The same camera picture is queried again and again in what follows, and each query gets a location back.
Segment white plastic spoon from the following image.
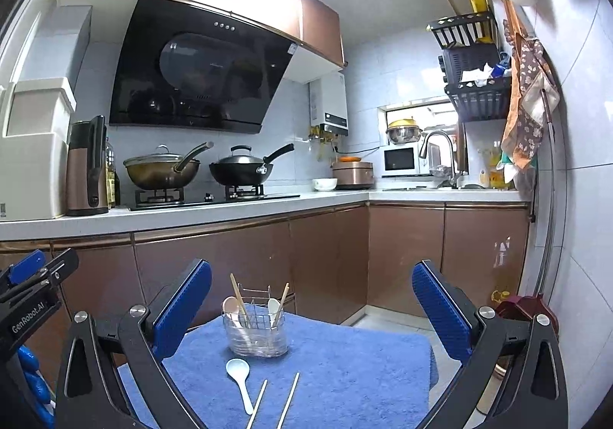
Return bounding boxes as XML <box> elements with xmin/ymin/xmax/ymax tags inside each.
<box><xmin>225</xmin><ymin>357</ymin><xmax>254</xmax><ymax>416</ymax></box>

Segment pinkish white ceramic spoon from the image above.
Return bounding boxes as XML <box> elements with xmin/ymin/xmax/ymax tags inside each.
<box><xmin>222</xmin><ymin>296</ymin><xmax>248</xmax><ymax>345</ymax></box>

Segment wooden chopstick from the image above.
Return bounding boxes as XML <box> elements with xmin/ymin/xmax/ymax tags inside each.
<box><xmin>276</xmin><ymin>372</ymin><xmax>300</xmax><ymax>429</ymax></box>
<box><xmin>229</xmin><ymin>272</ymin><xmax>251</xmax><ymax>328</ymax></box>
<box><xmin>271</xmin><ymin>281</ymin><xmax>290</xmax><ymax>327</ymax></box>
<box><xmin>246</xmin><ymin>379</ymin><xmax>268</xmax><ymax>429</ymax></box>

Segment blue gloved left hand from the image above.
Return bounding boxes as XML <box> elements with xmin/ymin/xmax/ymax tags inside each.
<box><xmin>18</xmin><ymin>346</ymin><xmax>56</xmax><ymax>428</ymax></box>

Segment red dustpan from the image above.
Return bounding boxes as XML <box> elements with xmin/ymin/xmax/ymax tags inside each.
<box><xmin>496</xmin><ymin>294</ymin><xmax>559</xmax><ymax>335</ymax></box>

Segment cooking oil bottle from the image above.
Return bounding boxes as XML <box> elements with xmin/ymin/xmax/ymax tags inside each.
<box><xmin>105</xmin><ymin>138</ymin><xmax>121</xmax><ymax>209</ymax></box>

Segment gas stove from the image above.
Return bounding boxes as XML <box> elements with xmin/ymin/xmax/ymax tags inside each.
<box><xmin>128</xmin><ymin>185</ymin><xmax>299</xmax><ymax>211</ymax></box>

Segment white rice dispenser box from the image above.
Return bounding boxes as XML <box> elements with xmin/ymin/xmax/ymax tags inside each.
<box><xmin>1</xmin><ymin>77</ymin><xmax>76</xmax><ymax>222</ymax></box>

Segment brass wok with lid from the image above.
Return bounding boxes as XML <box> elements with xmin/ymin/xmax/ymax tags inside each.
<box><xmin>123</xmin><ymin>141</ymin><xmax>214</xmax><ymax>190</ymax></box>

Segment blue towel mat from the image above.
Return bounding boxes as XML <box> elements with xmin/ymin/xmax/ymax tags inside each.
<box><xmin>117</xmin><ymin>303</ymin><xmax>440</xmax><ymax>429</ymax></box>

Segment yellow bottle by sink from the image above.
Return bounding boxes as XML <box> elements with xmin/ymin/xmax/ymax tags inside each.
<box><xmin>479</xmin><ymin>141</ymin><xmax>510</xmax><ymax>190</ymax></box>

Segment brown lower cabinets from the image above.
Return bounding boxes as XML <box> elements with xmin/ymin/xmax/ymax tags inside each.
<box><xmin>0</xmin><ymin>201</ymin><xmax>532</xmax><ymax>392</ymax></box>

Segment black wok with lid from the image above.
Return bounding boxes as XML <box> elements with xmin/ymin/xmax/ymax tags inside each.
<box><xmin>209</xmin><ymin>143</ymin><xmax>295</xmax><ymax>187</ymax></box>

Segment black range hood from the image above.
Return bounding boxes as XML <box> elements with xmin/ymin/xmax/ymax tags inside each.
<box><xmin>109</xmin><ymin>0</ymin><xmax>296</xmax><ymax>134</ymax></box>

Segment steel faucet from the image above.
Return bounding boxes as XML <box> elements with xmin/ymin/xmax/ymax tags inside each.
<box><xmin>419</xmin><ymin>130</ymin><xmax>460</xmax><ymax>189</ymax></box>

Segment white microwave oven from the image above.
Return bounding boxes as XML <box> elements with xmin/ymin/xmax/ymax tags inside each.
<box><xmin>381</xmin><ymin>142</ymin><xmax>430</xmax><ymax>177</ymax></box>

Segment brown rice cooker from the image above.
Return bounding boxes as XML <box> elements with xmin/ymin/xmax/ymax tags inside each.
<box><xmin>331</xmin><ymin>161</ymin><xmax>375</xmax><ymax>190</ymax></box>

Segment steel bowl on microwave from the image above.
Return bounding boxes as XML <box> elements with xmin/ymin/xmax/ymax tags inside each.
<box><xmin>387</xmin><ymin>118</ymin><xmax>423</xmax><ymax>145</ymax></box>

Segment white bowl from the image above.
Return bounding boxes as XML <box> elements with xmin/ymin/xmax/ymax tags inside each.
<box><xmin>312</xmin><ymin>178</ymin><xmax>338</xmax><ymax>192</ymax></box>

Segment hanging patterned apron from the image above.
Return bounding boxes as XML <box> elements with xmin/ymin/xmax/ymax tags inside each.
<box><xmin>501</xmin><ymin>0</ymin><xmax>561</xmax><ymax>171</ymax></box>

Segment white water heater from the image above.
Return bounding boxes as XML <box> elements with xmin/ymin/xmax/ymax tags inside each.
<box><xmin>308</xmin><ymin>72</ymin><xmax>349</xmax><ymax>136</ymax></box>

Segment clear utensil holder wire rack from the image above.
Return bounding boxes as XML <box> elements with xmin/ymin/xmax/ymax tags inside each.
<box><xmin>221</xmin><ymin>284</ymin><xmax>289</xmax><ymax>358</ymax></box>

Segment black wall rack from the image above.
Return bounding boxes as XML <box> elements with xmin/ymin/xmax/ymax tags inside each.
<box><xmin>427</xmin><ymin>11</ymin><xmax>511</xmax><ymax>123</ymax></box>

